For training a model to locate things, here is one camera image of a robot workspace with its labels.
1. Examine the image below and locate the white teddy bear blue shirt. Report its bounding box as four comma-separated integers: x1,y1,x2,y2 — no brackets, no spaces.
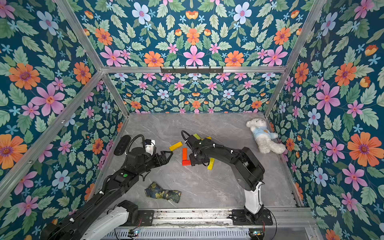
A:
246,118,286,155

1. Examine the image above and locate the red block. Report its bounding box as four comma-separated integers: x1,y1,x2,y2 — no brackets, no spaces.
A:
182,160,192,166

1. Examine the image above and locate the lime green block upper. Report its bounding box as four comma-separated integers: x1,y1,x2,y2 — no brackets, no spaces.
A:
193,134,201,140

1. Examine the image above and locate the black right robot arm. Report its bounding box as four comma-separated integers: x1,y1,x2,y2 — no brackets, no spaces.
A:
182,131,265,216

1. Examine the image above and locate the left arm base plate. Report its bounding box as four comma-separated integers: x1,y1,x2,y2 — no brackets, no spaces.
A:
121,210,155,227

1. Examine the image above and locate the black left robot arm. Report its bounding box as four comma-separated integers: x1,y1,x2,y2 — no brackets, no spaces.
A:
40,147,173,240

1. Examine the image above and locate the yellow block lower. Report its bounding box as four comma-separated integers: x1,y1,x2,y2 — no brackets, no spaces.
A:
207,158,215,171

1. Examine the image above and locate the orange block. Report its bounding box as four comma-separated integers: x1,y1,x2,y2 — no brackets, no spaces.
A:
182,148,188,161

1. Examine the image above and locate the yellow block far left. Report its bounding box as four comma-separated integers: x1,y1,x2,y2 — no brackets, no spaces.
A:
169,142,183,152

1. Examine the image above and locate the black hook rail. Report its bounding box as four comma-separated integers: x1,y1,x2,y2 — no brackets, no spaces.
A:
160,67,224,74

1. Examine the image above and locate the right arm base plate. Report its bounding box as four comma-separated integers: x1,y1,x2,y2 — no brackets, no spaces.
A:
228,209,274,226

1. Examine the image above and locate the black oval pad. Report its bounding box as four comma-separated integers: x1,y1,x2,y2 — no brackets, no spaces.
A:
114,135,132,156

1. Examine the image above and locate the dark floral cloth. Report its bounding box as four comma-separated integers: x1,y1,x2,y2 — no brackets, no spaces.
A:
145,182,182,204

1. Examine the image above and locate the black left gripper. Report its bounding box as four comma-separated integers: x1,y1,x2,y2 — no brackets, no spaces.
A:
134,151,173,176

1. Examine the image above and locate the black corrugated cable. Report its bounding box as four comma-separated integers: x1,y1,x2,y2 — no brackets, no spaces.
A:
180,130,196,145

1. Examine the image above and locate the white ventilation grille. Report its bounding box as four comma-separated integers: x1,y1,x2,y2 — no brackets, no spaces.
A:
103,229,251,240

